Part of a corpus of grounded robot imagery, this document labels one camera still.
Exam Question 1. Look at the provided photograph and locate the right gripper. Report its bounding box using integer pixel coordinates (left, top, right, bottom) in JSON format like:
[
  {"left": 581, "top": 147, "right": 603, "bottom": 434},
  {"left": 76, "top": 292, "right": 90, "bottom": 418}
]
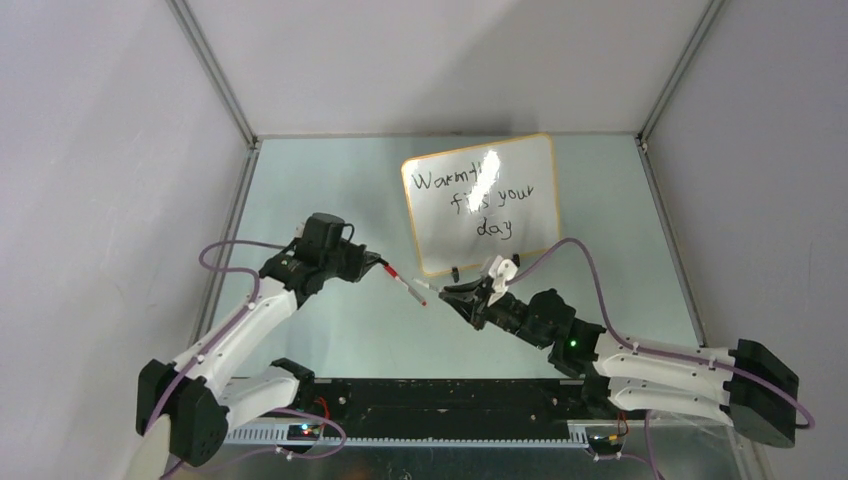
[{"left": 441, "top": 276, "right": 549, "bottom": 350}]

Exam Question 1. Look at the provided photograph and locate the red capped marker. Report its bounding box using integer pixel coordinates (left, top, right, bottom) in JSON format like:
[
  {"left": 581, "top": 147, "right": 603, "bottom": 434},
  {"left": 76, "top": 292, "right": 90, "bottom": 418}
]
[{"left": 383, "top": 263, "right": 427, "bottom": 307}]

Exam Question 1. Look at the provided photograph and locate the black whiteboard marker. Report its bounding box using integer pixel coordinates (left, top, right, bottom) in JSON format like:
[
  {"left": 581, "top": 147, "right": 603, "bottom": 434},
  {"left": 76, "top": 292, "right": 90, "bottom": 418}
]
[{"left": 414, "top": 278, "right": 442, "bottom": 293}]

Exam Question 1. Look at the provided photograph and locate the yellow framed whiteboard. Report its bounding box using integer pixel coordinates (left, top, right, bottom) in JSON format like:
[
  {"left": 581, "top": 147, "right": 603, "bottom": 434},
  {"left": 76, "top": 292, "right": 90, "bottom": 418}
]
[{"left": 400, "top": 133, "right": 562, "bottom": 277}]

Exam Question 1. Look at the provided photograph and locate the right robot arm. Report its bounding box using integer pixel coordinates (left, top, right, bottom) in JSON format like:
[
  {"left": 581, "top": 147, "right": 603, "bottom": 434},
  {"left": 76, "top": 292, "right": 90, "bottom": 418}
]
[{"left": 438, "top": 279, "right": 799, "bottom": 448}]

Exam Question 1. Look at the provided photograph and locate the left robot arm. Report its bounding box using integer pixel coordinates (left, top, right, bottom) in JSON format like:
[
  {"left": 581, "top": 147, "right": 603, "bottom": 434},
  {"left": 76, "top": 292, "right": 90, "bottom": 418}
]
[{"left": 129, "top": 213, "right": 386, "bottom": 479}]

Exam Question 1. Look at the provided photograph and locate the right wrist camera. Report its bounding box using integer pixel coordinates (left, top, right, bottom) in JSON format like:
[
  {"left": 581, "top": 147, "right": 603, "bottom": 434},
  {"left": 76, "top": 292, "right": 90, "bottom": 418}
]
[{"left": 482, "top": 255, "right": 518, "bottom": 307}]

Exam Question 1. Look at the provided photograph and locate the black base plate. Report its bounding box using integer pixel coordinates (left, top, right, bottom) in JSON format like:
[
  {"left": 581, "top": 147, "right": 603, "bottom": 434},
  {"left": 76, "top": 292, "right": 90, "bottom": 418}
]
[{"left": 295, "top": 378, "right": 621, "bottom": 443}]

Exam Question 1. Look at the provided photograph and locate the aluminium frame rail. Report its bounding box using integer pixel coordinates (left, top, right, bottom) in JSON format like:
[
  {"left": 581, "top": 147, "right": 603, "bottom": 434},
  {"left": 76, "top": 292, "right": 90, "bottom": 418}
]
[{"left": 166, "top": 0, "right": 258, "bottom": 148}]

